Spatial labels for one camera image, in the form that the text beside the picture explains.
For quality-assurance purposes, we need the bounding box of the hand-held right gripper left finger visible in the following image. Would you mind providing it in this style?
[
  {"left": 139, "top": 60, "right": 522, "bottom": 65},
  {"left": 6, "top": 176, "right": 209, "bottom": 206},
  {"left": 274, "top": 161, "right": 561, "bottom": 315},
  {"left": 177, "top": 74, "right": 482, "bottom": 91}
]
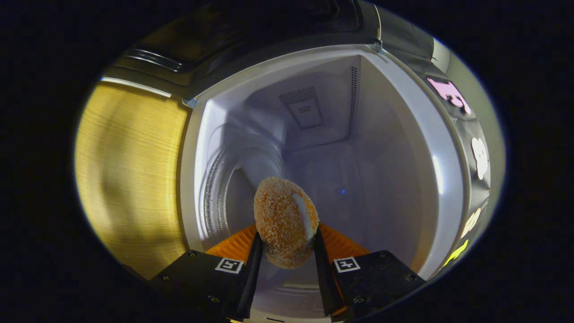
[{"left": 150, "top": 224, "right": 264, "bottom": 321}]

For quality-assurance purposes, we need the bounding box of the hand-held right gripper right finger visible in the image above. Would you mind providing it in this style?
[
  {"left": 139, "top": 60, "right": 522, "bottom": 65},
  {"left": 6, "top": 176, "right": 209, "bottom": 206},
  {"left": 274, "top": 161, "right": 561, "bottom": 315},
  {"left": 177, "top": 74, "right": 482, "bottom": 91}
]
[{"left": 313, "top": 223, "right": 426, "bottom": 321}]

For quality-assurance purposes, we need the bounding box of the breaded food patty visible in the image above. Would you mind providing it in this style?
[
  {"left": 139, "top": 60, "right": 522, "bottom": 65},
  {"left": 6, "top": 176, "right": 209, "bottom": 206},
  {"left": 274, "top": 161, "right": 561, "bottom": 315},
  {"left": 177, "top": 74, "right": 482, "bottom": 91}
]
[{"left": 253, "top": 176, "right": 320, "bottom": 270}]

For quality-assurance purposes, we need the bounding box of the white microwave oven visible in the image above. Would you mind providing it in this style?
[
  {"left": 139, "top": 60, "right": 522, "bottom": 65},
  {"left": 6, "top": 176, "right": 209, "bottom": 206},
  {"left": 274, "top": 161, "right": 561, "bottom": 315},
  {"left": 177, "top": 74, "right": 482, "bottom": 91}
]
[{"left": 101, "top": 0, "right": 471, "bottom": 323}]

